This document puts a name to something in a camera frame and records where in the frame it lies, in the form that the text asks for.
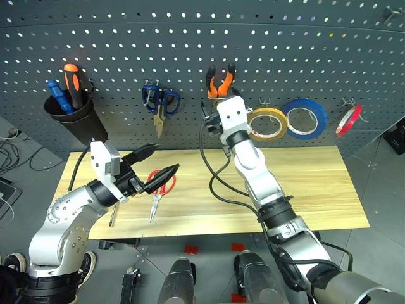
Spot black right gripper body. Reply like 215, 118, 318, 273
204, 113, 223, 137

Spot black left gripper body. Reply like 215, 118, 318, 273
114, 160, 148, 197

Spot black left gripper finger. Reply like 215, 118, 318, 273
121, 143, 161, 174
144, 163, 180, 195

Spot orange and black pliers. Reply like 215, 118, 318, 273
206, 62, 237, 99

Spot yellow tape roll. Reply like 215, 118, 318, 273
246, 106, 289, 142

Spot dark grey perforated pegboard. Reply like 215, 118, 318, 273
0, 0, 405, 163

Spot blue tape roll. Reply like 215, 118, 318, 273
282, 98, 328, 141

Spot red tape roll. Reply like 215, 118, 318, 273
335, 104, 363, 137

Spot thin dark metal tool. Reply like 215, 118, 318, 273
108, 202, 118, 227

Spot black plastic tool cup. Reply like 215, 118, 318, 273
43, 89, 109, 147

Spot orange and black screwdriver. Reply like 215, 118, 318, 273
63, 63, 84, 110

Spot black box on castor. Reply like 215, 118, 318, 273
121, 267, 142, 304

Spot dark rounded robot shape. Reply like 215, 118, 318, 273
234, 251, 287, 304
157, 257, 197, 304

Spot dark flat floor device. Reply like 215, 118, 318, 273
0, 177, 22, 220

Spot black crate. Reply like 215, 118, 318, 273
381, 122, 405, 156

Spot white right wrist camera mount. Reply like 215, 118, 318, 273
216, 94, 254, 143

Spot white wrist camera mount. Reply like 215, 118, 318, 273
216, 94, 254, 143
90, 141, 130, 204

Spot red handled scissors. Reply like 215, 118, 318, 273
147, 170, 177, 224

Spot blue handled scissors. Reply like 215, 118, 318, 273
141, 84, 182, 139

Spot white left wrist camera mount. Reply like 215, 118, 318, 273
90, 141, 130, 204

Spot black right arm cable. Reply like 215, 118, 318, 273
199, 123, 354, 291

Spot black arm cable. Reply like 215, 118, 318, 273
67, 138, 96, 193
199, 123, 354, 291

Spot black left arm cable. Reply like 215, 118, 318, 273
67, 138, 96, 193

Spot blue handled screwdriver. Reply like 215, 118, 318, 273
46, 79, 76, 115

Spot black floor cables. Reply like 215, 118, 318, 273
0, 128, 66, 179

